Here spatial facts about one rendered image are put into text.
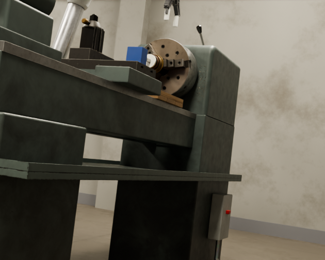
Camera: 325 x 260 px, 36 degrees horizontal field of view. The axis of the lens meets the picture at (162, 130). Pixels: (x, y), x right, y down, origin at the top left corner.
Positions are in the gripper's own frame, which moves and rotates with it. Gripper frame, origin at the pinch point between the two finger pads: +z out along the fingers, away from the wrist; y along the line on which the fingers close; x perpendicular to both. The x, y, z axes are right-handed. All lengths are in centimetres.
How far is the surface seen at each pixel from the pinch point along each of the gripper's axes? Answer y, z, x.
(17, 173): 166, 89, 39
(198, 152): 16, 76, 33
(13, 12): 154, 44, 20
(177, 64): 36, 33, 23
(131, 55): 64, 36, 11
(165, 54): 31.5, 27.1, 13.3
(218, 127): -10, 60, 34
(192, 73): 26, 36, 28
